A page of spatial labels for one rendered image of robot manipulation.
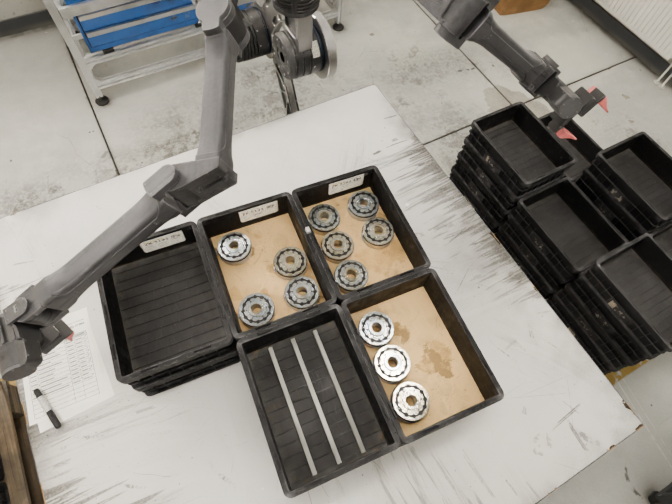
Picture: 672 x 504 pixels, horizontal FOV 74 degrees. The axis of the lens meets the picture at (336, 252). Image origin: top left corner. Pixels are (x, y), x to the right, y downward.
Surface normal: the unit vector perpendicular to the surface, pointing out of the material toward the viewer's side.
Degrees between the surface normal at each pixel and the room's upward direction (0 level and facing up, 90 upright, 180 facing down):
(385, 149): 0
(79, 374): 0
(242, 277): 0
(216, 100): 18
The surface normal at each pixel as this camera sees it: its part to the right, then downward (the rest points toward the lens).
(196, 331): 0.05, -0.46
